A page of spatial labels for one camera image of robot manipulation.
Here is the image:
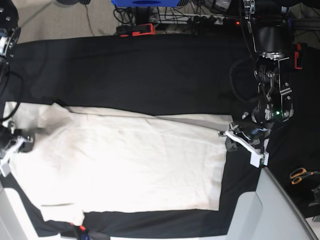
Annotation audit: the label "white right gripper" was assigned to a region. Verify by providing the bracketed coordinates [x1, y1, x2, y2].
[0, 121, 35, 177]

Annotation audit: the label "orange black clamp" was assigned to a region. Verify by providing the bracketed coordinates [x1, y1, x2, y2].
[294, 43, 308, 70]
[116, 23, 156, 37]

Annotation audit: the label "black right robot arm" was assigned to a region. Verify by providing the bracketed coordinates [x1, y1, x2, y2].
[0, 0, 35, 177]

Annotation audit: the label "black table cloth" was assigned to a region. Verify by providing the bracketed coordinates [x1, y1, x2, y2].
[0, 34, 320, 239]

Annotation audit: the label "white right table frame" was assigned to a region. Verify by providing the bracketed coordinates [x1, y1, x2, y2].
[226, 167, 318, 240]

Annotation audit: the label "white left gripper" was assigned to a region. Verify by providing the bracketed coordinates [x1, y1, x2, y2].
[218, 122, 270, 167]

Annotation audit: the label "white T-shirt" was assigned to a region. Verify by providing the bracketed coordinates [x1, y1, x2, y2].
[9, 103, 232, 225]

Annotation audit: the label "white table frame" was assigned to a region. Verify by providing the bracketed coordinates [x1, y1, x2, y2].
[0, 186, 61, 240]
[226, 167, 318, 240]

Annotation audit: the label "orange handled scissors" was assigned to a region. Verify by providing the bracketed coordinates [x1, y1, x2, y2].
[289, 167, 320, 185]

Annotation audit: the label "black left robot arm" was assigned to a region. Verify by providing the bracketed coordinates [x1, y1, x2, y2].
[219, 0, 294, 168]

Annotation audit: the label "orange black clamp top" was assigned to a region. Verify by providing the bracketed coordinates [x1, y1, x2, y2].
[116, 23, 156, 37]

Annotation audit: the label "white power strip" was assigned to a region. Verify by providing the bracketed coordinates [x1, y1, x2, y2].
[149, 12, 226, 25]

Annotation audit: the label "blue box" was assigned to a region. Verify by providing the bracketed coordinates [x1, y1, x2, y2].
[111, 0, 180, 8]

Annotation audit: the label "orange clamp bottom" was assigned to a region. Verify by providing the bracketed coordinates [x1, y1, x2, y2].
[70, 223, 87, 232]

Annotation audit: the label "black device at right edge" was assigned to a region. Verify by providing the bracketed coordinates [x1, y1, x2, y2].
[308, 185, 320, 207]

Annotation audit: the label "orange black clamp right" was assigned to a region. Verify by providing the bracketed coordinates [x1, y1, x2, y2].
[294, 43, 308, 70]

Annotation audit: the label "white left table frame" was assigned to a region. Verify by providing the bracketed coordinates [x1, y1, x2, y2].
[0, 186, 61, 240]

